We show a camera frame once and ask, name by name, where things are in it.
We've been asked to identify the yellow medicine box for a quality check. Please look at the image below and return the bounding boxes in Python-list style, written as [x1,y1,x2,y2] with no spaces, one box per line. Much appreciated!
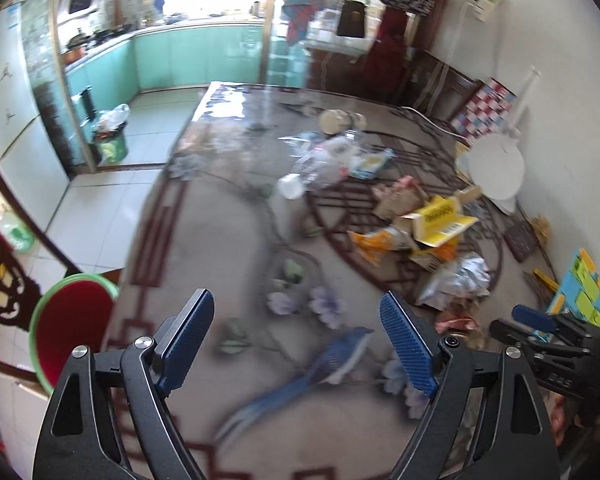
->
[401,193,478,248]

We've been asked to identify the green kitchen trash bin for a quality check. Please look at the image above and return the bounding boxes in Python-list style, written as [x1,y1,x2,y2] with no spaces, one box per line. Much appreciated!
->
[92,103,130,164]

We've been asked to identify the teal kitchen cabinets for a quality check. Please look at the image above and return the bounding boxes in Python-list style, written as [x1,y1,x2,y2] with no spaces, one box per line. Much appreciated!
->
[66,24,263,110]

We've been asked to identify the person's right hand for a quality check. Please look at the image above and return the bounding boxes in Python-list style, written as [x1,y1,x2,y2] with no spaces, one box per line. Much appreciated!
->
[542,389,581,448]

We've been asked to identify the crumpled red patterned wrapper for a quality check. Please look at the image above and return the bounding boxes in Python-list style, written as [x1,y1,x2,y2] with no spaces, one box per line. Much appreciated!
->
[434,310,479,334]

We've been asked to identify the colourful toy board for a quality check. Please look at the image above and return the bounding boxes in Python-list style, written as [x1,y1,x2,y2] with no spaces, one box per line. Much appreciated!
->
[546,248,600,327]

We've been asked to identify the red bin with green rim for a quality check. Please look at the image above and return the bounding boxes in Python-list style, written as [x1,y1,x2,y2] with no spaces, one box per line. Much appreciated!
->
[28,273,119,396]

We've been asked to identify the orange snack bag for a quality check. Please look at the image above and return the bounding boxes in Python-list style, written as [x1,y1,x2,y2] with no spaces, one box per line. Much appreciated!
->
[347,226,418,266]

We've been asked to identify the white round desk fan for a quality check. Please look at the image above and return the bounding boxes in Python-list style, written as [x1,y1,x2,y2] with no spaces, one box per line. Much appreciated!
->
[456,67,541,216]

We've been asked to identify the crumpled brown paper wrapper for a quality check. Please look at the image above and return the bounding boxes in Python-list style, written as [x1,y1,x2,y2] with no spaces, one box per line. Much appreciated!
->
[372,176,428,220]

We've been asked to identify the dark wooden chair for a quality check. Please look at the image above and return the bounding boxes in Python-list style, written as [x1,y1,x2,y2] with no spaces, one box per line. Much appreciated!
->
[0,174,80,332]

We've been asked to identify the green plastic jug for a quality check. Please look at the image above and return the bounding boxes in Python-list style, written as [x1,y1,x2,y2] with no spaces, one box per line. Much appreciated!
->
[0,210,35,252]

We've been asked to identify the small blue-white snack packet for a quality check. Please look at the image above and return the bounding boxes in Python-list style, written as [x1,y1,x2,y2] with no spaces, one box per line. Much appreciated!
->
[349,148,394,180]

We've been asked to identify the checkered chair cushion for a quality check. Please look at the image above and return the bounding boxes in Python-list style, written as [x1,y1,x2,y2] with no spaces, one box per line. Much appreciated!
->
[451,78,517,144]

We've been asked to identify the crushed clear plastic bottle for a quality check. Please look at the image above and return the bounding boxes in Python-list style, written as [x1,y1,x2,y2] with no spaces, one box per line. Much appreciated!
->
[277,130,363,200]

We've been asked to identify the white paper cup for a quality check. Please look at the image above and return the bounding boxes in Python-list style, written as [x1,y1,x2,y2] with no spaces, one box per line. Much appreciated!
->
[318,110,367,136]

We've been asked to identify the white refrigerator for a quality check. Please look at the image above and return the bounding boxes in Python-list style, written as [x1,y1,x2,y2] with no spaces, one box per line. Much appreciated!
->
[0,3,69,230]

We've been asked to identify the dark brown handbag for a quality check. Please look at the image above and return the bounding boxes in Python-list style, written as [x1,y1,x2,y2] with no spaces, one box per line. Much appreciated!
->
[336,0,366,39]

